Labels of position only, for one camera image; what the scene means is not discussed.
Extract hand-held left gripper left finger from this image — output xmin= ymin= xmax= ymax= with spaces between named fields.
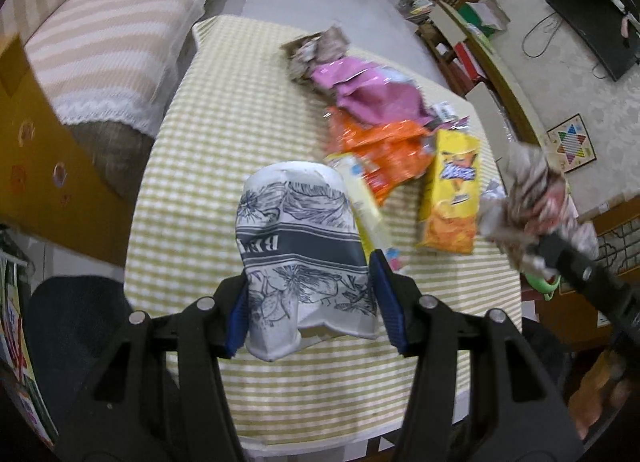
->
xmin=55 ymin=276 xmax=249 ymax=462

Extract low wooden television cabinet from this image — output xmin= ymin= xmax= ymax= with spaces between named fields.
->
xmin=420 ymin=0 xmax=551 ymax=148

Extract brown white wrapper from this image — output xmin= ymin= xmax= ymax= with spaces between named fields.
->
xmin=305 ymin=26 xmax=351 ymax=68
xmin=477 ymin=142 xmax=598 ymax=275

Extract colourful printed poster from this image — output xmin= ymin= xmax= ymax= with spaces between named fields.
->
xmin=0 ymin=242 xmax=56 ymax=443

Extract beige striped sofa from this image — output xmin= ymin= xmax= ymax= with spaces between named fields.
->
xmin=0 ymin=0 xmax=241 ymax=203

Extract black wall television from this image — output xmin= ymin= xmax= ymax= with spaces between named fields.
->
xmin=546 ymin=0 xmax=640 ymax=82

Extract yellow snack bag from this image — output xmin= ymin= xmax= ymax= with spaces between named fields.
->
xmin=417 ymin=128 xmax=483 ymax=255

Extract pink silver lined packet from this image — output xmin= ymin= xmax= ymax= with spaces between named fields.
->
xmin=311 ymin=56 xmax=376 ymax=94

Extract framed star checkers board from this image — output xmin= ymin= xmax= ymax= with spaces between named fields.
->
xmin=546 ymin=113 xmax=598 ymax=174

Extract large pink snack packet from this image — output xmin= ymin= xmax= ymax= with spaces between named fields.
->
xmin=334 ymin=81 xmax=436 ymax=129

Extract red folders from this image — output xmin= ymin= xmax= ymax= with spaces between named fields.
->
xmin=452 ymin=41 xmax=488 ymax=83

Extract yellow wooden cabinet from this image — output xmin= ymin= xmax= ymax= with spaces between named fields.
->
xmin=0 ymin=35 xmax=151 ymax=268

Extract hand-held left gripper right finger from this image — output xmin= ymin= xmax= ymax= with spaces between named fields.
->
xmin=369 ymin=248 xmax=583 ymax=462

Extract orange snack packet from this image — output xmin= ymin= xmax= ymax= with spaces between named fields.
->
xmin=325 ymin=110 xmax=438 ymax=207

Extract pale yellow snack packet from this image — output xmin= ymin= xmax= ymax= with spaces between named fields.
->
xmin=325 ymin=152 xmax=406 ymax=273

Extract black television cable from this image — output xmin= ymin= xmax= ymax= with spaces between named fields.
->
xmin=522 ymin=11 xmax=563 ymax=58

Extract wooden lattice screen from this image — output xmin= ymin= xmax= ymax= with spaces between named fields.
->
xmin=595 ymin=215 xmax=640 ymax=283

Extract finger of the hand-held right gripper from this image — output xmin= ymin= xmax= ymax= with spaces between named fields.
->
xmin=537 ymin=232 xmax=596 ymax=293

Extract green rimmed bin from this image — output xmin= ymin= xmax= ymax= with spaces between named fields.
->
xmin=522 ymin=272 xmax=561 ymax=300

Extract grey floral snack bag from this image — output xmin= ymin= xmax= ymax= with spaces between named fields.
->
xmin=236 ymin=161 xmax=381 ymax=362

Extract green white cardboard box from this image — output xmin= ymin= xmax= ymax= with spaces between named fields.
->
xmin=465 ymin=1 xmax=511 ymax=38

